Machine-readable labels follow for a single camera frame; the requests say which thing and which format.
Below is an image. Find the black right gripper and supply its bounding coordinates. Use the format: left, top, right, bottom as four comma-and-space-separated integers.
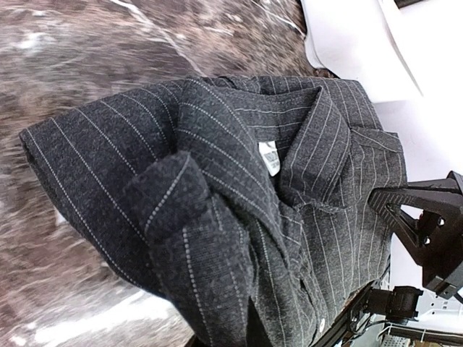
368, 171, 462, 299

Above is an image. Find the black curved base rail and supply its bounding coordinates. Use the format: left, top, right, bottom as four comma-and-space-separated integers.
313, 280, 381, 347

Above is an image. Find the black mounted camera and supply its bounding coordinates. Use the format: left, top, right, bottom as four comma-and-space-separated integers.
364, 286, 424, 324

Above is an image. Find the black pinstriped long sleeve shirt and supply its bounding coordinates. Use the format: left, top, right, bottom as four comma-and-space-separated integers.
20, 76, 407, 346

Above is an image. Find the white plastic bin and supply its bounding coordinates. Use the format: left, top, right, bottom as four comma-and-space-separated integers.
302, 1, 423, 103

